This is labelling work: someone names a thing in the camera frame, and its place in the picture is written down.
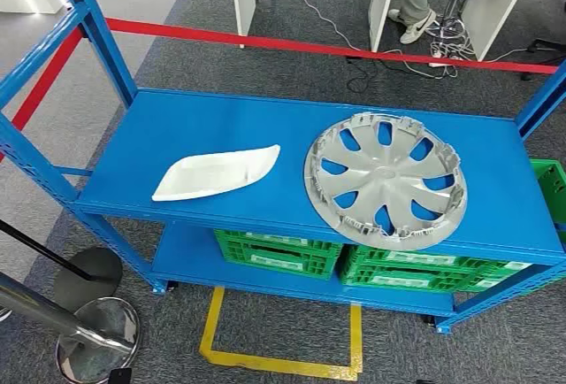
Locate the blue steel shelf rack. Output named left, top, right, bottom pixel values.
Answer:
left=0, top=0, right=566, bottom=335

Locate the white curved plastic part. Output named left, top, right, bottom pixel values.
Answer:
left=152, top=144, right=281, bottom=204

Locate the red barrier belt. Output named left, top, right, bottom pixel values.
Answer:
left=103, top=16, right=558, bottom=76
left=0, top=27, right=85, bottom=165

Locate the grey wheel hubcap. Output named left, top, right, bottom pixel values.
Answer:
left=303, top=111, right=469, bottom=252

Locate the black office chair base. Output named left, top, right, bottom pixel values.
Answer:
left=521, top=36, right=566, bottom=81

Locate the white power strip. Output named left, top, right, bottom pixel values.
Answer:
left=428, top=47, right=448, bottom=69

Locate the chrome stanchion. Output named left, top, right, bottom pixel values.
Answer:
left=0, top=270, right=142, bottom=384

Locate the white panel desk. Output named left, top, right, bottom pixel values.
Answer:
left=460, top=0, right=543, bottom=62
left=229, top=0, right=402, bottom=53

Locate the white cable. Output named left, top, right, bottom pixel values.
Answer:
left=282, top=0, right=531, bottom=81

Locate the black cable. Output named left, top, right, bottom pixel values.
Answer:
left=344, top=54, right=401, bottom=94

